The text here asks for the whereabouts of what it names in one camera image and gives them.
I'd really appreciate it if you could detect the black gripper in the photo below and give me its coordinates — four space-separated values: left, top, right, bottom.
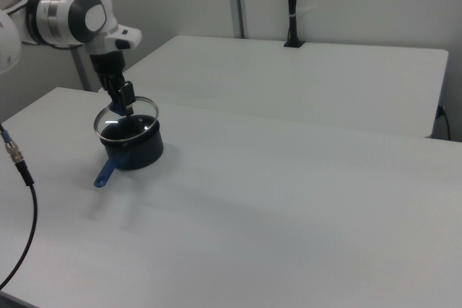
89 50 136 117

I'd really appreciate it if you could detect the glass lid with blue knob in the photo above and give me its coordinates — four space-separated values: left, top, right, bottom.
93 95 161 144

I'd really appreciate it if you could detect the dark saucepan with blue handle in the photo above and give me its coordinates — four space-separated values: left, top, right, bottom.
93 113 165 189

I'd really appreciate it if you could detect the black cable with metal connector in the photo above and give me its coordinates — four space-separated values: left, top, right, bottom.
0 123 39 289

